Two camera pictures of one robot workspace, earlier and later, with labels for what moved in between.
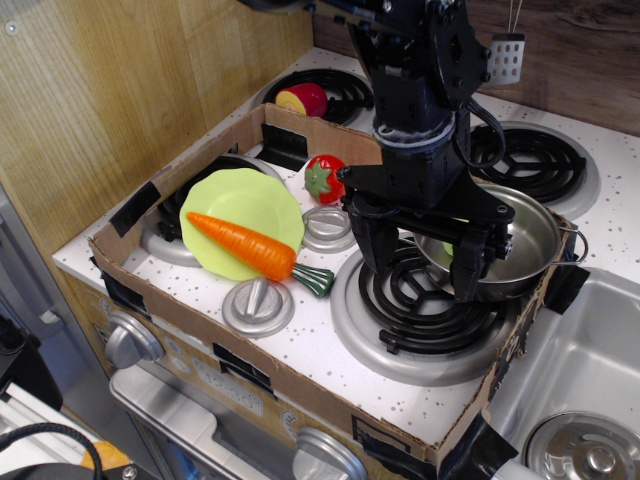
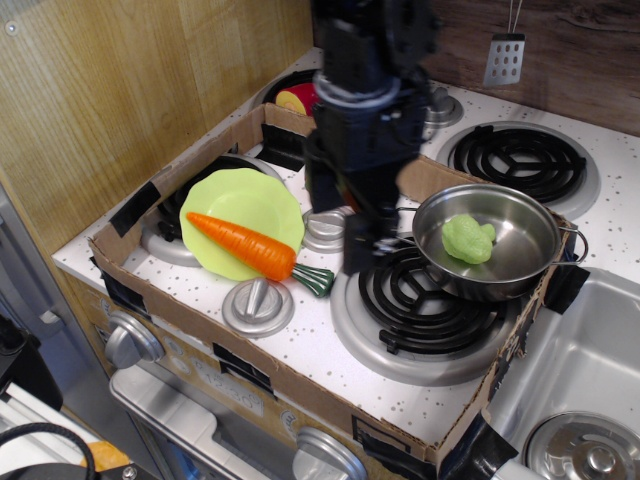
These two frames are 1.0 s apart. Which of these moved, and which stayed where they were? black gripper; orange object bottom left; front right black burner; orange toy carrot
Moved: black gripper
Stayed: front right black burner; orange toy carrot; orange object bottom left
